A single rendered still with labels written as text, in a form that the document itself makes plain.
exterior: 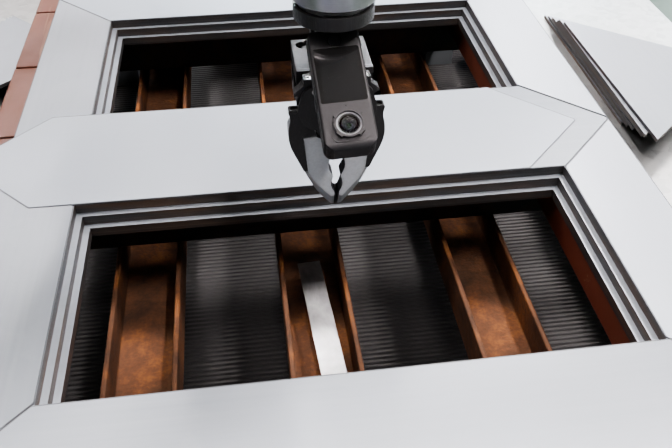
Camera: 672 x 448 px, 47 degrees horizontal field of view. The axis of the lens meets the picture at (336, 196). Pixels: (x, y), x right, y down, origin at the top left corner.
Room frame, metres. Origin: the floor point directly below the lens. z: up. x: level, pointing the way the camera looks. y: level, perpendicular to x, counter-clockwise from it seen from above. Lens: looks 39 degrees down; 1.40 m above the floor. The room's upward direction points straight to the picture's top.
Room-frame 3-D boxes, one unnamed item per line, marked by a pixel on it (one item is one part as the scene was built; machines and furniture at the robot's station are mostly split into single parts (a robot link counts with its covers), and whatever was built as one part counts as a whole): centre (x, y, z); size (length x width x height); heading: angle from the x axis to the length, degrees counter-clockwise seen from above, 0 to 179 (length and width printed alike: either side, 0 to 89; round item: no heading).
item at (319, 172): (0.63, 0.02, 0.94); 0.06 x 0.03 x 0.09; 7
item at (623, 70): (1.10, -0.50, 0.77); 0.45 x 0.20 x 0.04; 7
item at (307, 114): (0.63, 0.00, 1.05); 0.09 x 0.08 x 0.12; 7
